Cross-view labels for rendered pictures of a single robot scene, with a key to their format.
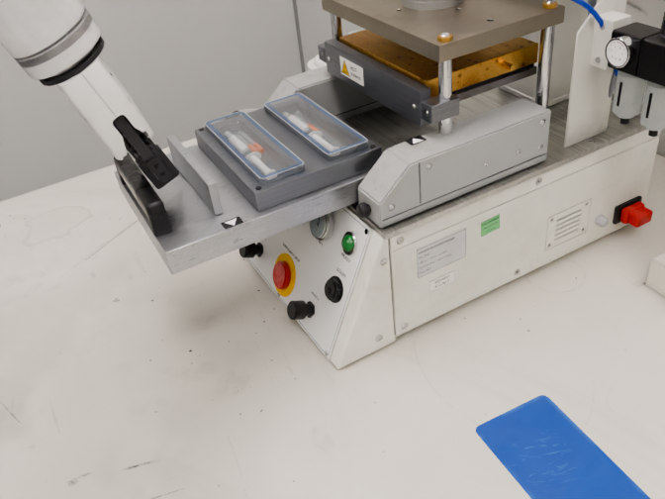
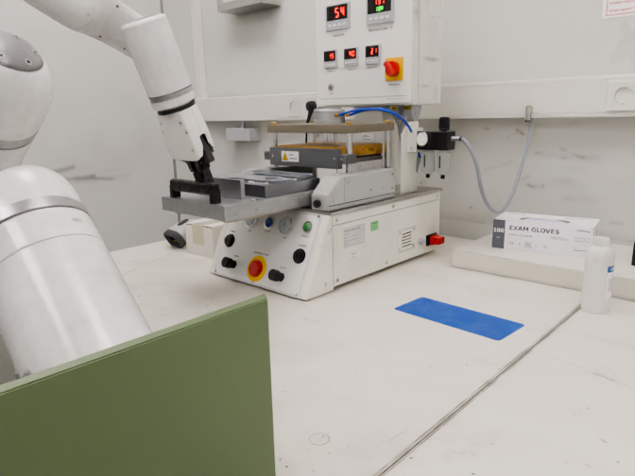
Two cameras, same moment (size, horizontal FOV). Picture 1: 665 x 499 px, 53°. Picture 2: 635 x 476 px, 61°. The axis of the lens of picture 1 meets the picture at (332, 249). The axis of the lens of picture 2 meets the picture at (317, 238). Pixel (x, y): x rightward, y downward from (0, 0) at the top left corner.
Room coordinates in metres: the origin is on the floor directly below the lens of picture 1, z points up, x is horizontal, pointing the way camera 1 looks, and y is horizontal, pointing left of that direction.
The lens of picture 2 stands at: (-0.41, 0.39, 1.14)
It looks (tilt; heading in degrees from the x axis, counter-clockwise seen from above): 13 degrees down; 338
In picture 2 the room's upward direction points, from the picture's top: 1 degrees counter-clockwise
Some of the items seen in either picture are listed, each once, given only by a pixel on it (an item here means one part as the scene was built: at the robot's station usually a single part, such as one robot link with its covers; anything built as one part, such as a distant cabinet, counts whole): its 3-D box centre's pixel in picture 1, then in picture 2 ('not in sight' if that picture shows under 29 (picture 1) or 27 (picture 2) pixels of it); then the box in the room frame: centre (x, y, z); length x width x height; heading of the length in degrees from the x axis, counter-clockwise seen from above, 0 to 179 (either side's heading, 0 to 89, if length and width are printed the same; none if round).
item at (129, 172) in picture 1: (140, 190); (194, 190); (0.68, 0.21, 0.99); 0.15 x 0.02 x 0.04; 25
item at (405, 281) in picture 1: (438, 192); (334, 230); (0.84, -0.17, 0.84); 0.53 x 0.37 x 0.17; 115
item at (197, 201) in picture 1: (251, 166); (247, 191); (0.74, 0.09, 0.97); 0.30 x 0.22 x 0.08; 115
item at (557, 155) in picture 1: (454, 124); (339, 194); (0.87, -0.20, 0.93); 0.46 x 0.35 x 0.01; 115
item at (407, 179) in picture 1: (451, 161); (353, 188); (0.70, -0.16, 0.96); 0.26 x 0.05 x 0.07; 115
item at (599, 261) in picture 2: not in sight; (598, 274); (0.30, -0.48, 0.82); 0.05 x 0.05 x 0.14
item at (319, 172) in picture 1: (284, 147); (263, 183); (0.76, 0.04, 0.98); 0.20 x 0.17 x 0.03; 25
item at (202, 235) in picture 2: not in sight; (223, 233); (1.13, 0.06, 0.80); 0.19 x 0.13 x 0.09; 115
